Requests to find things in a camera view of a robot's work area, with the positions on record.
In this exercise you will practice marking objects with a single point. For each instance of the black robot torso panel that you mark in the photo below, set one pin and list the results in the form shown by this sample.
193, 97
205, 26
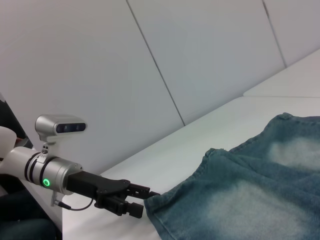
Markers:
12, 120

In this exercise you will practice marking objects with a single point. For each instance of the blue faded denim shorts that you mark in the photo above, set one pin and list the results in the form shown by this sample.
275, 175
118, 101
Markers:
250, 187

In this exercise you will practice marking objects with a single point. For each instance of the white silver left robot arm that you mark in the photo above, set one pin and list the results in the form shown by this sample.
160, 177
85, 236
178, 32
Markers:
22, 160

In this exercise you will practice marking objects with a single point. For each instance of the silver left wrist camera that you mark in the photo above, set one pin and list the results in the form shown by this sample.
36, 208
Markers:
47, 125

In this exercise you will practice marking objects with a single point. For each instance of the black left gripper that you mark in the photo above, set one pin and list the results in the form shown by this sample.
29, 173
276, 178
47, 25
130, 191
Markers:
87, 185

